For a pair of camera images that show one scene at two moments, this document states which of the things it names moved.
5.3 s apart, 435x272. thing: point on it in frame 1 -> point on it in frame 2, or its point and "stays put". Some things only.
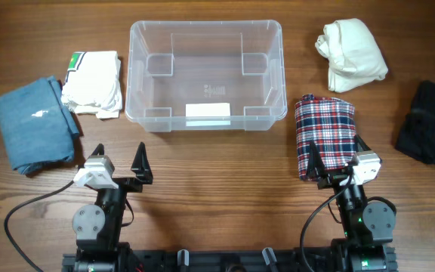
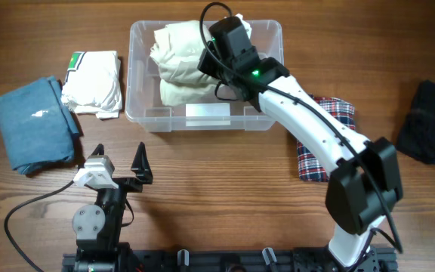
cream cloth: (354, 54) -> (177, 51)
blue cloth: (38, 127) stays put
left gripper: (142, 168) stays put
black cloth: (424, 130) stays put
